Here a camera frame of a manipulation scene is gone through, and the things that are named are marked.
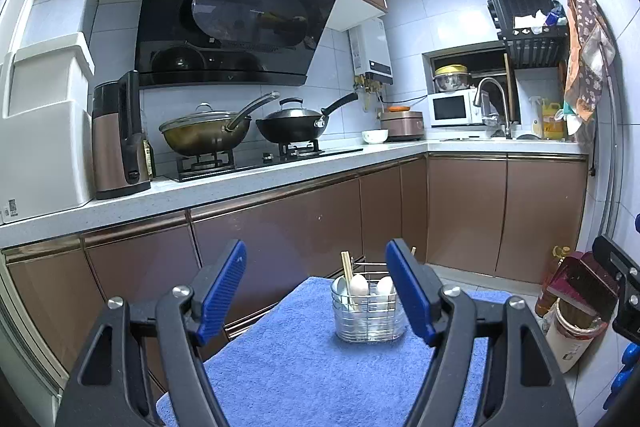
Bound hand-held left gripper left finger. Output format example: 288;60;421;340
55;239;248;427

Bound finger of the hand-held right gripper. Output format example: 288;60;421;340
592;234;640;289

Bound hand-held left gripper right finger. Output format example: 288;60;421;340
385;238;578;427

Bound wire utensil holder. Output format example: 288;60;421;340
330;259;407;344

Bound person's right hand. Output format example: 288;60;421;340
602;343;640;411

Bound large cooking oil bottle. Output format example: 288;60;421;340
534;245;571;319

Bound white bucket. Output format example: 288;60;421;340
544;301;602;376

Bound brown lower cabinets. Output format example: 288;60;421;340
0;149;590;408

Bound blue towel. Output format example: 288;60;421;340
156;276;495;427

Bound gas stove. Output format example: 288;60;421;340
172;141;364;183

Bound yellow detergent bottle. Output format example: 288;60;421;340
542;102;566;140

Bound dark sauce bottle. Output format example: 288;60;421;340
142;139;157;180

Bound white spray bottle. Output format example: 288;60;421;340
530;95;546;139

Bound bronze wok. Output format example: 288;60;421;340
158;91;281;157

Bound brown rice cooker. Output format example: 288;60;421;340
379;105;425;142

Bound brown electric kettle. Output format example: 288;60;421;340
91;70;153;200

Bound black wok with lid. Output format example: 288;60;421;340
255;92;360;144

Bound white microwave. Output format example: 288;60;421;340
429;89;494;128

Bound steel faucet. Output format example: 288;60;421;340
473;77;514;140

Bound hanging patterned apron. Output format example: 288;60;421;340
549;0;617;136

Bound white appliance box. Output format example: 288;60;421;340
0;99;97;226

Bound steel bowl on microwave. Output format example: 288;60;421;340
432;63;471;92

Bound white gas water heater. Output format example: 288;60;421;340
348;18;394;86

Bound black range hood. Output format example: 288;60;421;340
133;0;342;88

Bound white storage box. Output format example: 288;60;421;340
4;32;96;118

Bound grey storage box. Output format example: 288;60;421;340
19;0;101;54

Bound black wall rack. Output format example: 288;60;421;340
474;0;571;70

